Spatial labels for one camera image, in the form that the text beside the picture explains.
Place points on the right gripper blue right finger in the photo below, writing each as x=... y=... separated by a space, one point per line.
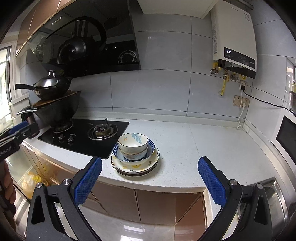
x=255 y=220

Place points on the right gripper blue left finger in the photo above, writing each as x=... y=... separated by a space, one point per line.
x=43 y=221

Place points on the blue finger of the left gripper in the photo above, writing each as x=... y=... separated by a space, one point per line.
x=16 y=128

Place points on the bear plate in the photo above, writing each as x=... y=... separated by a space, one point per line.
x=133 y=171
x=151 y=161

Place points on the small cream bowl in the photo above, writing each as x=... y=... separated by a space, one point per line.
x=134 y=157

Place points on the white bowl with leaf pattern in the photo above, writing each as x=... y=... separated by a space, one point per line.
x=132 y=143

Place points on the blue patterned bowl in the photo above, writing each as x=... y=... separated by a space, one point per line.
x=151 y=148

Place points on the white plate with mandala centre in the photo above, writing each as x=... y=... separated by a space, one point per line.
x=136 y=174

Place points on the left hand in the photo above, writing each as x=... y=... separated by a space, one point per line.
x=10 y=193

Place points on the steel sink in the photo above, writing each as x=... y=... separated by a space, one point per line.
x=277 y=206

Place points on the wooden wok lid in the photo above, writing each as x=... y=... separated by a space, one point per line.
x=55 y=98

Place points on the yellow plastic bag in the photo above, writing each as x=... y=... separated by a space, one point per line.
x=29 y=182

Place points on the large black wok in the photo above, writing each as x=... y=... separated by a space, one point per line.
x=55 y=112

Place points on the small black wok with lid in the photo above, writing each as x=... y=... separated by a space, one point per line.
x=48 y=87

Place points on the black gas stove top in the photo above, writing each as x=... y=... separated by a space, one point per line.
x=88 y=137

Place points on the brown lower cabinets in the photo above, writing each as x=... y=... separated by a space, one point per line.
x=171 y=194

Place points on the microwave oven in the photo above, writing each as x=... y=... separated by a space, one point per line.
x=284 y=137

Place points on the black range hood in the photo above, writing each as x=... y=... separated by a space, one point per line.
x=87 y=38

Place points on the white gas water heater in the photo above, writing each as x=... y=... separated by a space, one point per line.
x=234 y=44

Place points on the wall power socket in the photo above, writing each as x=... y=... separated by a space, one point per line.
x=240 y=101

